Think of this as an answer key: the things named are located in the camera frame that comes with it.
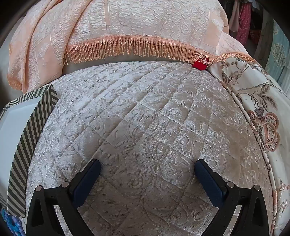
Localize small red item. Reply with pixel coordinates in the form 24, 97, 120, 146
192, 58, 209, 70

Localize teal patterned curtain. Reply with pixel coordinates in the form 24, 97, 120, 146
264, 19, 290, 93

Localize blue purple beaded item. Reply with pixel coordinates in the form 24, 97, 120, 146
0, 207, 24, 236

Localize peach fringed cloth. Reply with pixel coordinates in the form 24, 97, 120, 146
7, 0, 257, 91

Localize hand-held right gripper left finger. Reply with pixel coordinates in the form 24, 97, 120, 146
26, 158, 102, 236

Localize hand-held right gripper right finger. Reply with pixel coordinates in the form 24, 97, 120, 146
195, 159, 276, 236

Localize striped box with white inside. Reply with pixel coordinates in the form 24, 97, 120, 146
0, 84, 60, 218

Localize floral printed cream cloth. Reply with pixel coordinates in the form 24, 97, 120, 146
208, 56, 290, 234

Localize hanging clothes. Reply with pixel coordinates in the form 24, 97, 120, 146
227, 0, 276, 47

